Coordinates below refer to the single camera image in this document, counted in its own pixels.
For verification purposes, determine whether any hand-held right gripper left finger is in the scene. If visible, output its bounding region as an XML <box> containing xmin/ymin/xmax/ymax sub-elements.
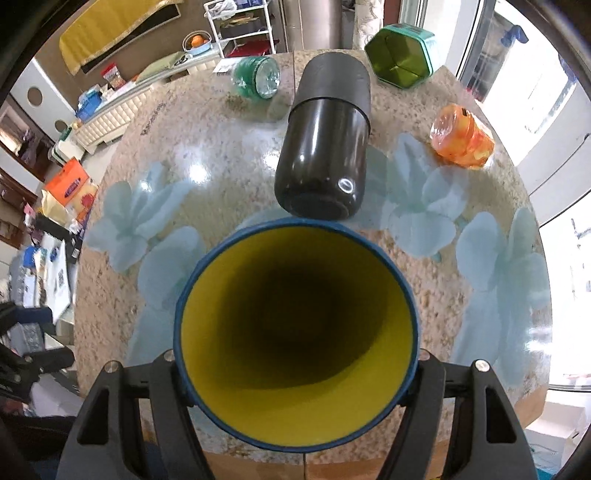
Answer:
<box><xmin>54</xmin><ymin>350</ymin><xmax>216</xmax><ymax>480</ymax></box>

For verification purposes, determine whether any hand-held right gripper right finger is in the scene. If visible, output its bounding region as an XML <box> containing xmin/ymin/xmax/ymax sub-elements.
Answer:
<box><xmin>373</xmin><ymin>348</ymin><xmax>539</xmax><ymax>480</ymax></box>

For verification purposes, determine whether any blue cup with yellow inside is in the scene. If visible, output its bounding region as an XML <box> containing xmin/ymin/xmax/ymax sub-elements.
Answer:
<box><xmin>173</xmin><ymin>218</ymin><xmax>421</xmax><ymax>453</ymax></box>

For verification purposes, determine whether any orange plastic cup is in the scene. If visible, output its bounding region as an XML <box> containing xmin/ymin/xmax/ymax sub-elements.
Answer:
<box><xmin>430</xmin><ymin>104</ymin><xmax>495</xmax><ymax>169</ymax></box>

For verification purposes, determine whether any green clear plastic cup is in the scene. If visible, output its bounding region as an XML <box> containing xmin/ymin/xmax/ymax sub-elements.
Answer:
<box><xmin>230</xmin><ymin>56</ymin><xmax>281</xmax><ymax>100</ymax></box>

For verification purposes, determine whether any orange packet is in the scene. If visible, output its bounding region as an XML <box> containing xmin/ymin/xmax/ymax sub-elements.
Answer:
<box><xmin>44</xmin><ymin>158</ymin><xmax>90</xmax><ymax>208</ymax></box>

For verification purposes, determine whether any black insulated flask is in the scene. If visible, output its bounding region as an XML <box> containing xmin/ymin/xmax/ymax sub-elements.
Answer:
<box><xmin>274</xmin><ymin>52</ymin><xmax>373</xmax><ymax>219</ymax></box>

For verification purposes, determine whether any white quilted bench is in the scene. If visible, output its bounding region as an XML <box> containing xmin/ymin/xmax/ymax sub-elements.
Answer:
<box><xmin>74</xmin><ymin>48</ymin><xmax>232</xmax><ymax>155</ymax></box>

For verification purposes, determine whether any blue box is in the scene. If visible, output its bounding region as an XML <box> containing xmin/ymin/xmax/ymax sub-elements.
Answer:
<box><xmin>75</xmin><ymin>88</ymin><xmax>103</xmax><ymax>121</ymax></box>

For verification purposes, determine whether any green cushion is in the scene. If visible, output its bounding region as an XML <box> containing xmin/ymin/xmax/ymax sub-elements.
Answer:
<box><xmin>135</xmin><ymin>51</ymin><xmax>191</xmax><ymax>84</ymax></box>

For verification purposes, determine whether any green hexagonal tin box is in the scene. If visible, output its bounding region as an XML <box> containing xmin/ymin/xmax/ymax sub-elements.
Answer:
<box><xmin>364</xmin><ymin>24</ymin><xmax>438</xmax><ymax>88</ymax></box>

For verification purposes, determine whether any basket of oranges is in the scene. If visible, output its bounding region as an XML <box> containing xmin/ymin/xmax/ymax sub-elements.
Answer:
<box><xmin>182</xmin><ymin>31</ymin><xmax>213</xmax><ymax>55</ymax></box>

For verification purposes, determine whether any yellow cloth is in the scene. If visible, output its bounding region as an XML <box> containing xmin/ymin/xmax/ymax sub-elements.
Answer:
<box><xmin>59</xmin><ymin>0</ymin><xmax>184</xmax><ymax>75</ymax></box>

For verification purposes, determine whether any white wire shelf rack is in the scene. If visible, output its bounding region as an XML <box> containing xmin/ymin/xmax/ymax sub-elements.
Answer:
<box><xmin>204</xmin><ymin>0</ymin><xmax>277</xmax><ymax>61</ymax></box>

